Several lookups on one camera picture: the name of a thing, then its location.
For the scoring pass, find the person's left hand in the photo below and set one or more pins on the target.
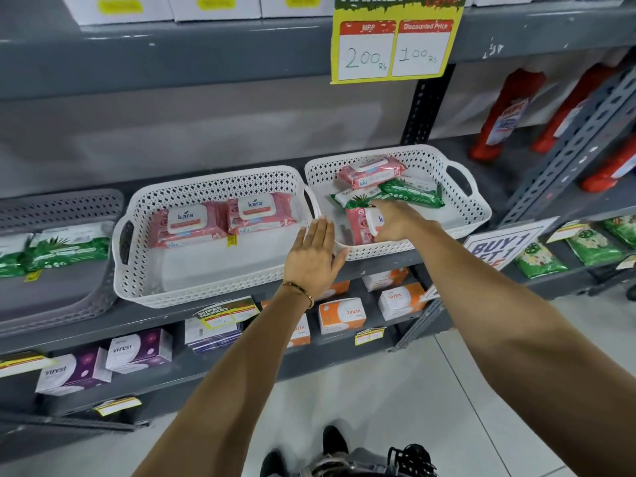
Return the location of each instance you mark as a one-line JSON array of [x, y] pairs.
[[310, 263]]

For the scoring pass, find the person's right hand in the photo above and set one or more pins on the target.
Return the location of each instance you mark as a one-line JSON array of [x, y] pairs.
[[400, 223]]

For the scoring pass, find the person's left thumb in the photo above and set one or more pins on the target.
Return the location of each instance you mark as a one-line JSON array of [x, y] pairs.
[[340, 260]]

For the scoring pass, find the person's right fingers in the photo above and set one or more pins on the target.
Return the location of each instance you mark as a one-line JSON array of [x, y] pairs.
[[383, 232]]

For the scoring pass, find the person's left middle finger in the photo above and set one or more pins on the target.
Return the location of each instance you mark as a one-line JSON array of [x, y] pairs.
[[319, 232]]

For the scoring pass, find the person's left little finger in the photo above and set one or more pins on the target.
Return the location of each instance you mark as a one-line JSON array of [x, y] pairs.
[[299, 243]]

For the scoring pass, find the pink wet wipes packet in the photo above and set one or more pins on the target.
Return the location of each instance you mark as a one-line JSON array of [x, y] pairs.
[[370, 171], [357, 226], [261, 212], [191, 224]]

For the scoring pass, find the person's left forearm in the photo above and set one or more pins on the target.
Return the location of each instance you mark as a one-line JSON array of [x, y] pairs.
[[238, 382]]

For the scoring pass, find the person's right forearm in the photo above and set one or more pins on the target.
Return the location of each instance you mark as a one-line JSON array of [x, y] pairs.
[[521, 342]]

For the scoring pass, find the orange white box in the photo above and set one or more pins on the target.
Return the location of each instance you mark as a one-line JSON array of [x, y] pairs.
[[343, 316], [300, 333], [337, 290], [402, 302], [385, 279]]

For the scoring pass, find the white green wet wipes packet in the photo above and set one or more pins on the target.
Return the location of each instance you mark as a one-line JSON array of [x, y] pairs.
[[355, 197]]

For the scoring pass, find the small yellow sticker tag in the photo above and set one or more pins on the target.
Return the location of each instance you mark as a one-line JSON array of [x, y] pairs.
[[232, 240], [33, 275]]

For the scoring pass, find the white perforated plastic basket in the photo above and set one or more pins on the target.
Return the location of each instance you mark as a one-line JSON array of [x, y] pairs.
[[198, 294], [449, 213]]

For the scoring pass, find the yellow shelf price tag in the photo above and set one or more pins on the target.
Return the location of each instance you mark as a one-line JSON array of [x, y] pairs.
[[369, 336], [22, 363], [117, 406]]

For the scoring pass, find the green yellow shelf sign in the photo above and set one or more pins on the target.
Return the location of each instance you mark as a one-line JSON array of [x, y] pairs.
[[228, 311]]

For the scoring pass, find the white offer sign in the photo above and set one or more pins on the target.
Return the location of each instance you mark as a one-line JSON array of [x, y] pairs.
[[502, 245]]

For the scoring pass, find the blue white box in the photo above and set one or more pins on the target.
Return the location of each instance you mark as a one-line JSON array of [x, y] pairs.
[[211, 336]]

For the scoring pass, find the green patterned packet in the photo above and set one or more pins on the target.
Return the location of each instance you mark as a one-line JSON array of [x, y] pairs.
[[539, 260], [594, 245], [621, 229]]

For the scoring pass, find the red cleaner bottle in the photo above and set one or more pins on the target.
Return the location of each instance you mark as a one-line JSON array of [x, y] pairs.
[[611, 168], [507, 114], [571, 109]]

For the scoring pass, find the person's black shoe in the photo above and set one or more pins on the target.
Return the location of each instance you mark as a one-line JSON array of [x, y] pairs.
[[273, 465], [335, 440]]

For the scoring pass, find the white yellow shelf tag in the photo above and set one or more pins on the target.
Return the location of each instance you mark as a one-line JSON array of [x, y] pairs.
[[564, 232]]

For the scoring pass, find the yellow price sign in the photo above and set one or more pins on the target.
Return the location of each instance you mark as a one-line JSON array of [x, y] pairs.
[[392, 49]]

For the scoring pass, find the purple white box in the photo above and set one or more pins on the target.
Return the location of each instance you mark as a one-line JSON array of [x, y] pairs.
[[74, 373], [139, 350]]

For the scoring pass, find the grey metal shelf rack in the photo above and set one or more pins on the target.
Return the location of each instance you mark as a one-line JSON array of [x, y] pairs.
[[571, 148], [149, 59]]

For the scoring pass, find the white box yellow label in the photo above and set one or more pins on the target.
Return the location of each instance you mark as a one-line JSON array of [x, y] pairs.
[[119, 8], [213, 7], [298, 4]]

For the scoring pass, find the grey perforated plastic basket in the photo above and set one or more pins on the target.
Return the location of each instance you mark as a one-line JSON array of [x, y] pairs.
[[59, 305]]

